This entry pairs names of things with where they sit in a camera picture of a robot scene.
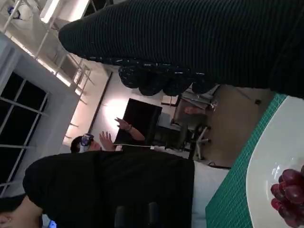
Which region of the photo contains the black left robot hand, blue tape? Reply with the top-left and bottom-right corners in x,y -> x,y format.
114,201 -> 159,228

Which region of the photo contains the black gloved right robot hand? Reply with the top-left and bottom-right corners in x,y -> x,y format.
58,0 -> 304,98

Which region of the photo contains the headset person's hand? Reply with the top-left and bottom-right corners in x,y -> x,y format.
98,131 -> 113,152
115,117 -> 133,131

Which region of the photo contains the red toy grape bunch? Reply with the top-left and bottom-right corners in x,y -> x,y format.
270,165 -> 304,228

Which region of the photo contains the white square plate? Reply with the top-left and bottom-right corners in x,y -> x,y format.
246,95 -> 304,228

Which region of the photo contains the person wearing headset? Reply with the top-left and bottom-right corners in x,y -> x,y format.
70,117 -> 146,154

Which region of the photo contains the white and blue headset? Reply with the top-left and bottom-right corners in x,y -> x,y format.
79,133 -> 95,153

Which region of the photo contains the black flat screen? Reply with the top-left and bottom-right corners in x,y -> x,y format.
115,98 -> 163,153

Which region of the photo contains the person standing by table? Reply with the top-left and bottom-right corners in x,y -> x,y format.
0,151 -> 231,228

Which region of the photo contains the white desk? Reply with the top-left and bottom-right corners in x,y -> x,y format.
161,84 -> 221,110

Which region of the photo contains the black office chair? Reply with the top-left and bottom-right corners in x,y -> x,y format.
174,122 -> 212,160

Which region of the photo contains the green cutting mat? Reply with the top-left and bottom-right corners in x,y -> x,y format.
205,92 -> 289,228

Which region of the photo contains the white ceiling light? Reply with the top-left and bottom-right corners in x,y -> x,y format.
39,0 -> 91,24

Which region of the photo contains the white cable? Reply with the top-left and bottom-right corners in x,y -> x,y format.
113,143 -> 165,151

